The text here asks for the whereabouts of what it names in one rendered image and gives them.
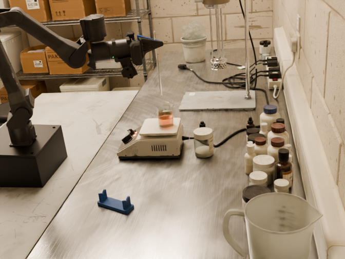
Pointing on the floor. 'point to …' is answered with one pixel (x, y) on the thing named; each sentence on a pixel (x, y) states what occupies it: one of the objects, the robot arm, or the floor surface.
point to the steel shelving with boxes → (29, 58)
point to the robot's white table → (51, 104)
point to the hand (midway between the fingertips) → (151, 44)
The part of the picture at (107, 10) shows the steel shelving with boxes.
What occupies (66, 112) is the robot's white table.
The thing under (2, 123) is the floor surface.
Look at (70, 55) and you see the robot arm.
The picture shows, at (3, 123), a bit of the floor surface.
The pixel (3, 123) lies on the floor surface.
